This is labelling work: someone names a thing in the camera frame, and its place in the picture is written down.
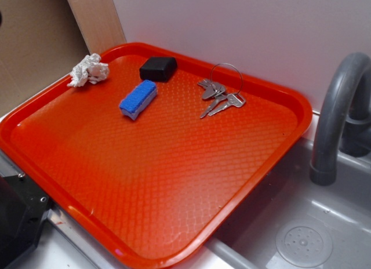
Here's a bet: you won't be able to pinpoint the silver keys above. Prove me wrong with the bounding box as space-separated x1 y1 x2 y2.
198 63 247 119

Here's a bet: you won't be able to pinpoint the orange plastic tray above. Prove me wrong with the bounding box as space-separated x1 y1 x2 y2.
1 43 312 268

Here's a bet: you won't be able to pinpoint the blue and white sponge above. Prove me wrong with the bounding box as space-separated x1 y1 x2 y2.
119 80 158 121

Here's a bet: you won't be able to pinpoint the black rectangular block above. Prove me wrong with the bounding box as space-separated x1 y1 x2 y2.
139 57 177 82

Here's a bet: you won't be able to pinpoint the crumpled white paper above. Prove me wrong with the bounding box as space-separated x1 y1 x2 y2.
67 53 110 88

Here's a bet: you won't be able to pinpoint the light wooden board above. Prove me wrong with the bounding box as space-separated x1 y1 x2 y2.
67 0 126 53

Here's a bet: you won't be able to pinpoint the grey curved faucet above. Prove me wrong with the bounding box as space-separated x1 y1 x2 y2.
310 52 370 186

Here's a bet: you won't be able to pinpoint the round sink drain cover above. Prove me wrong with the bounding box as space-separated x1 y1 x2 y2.
275 220 333 268

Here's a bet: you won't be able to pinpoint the black metal base block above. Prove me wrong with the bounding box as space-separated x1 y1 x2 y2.
1 175 50 268

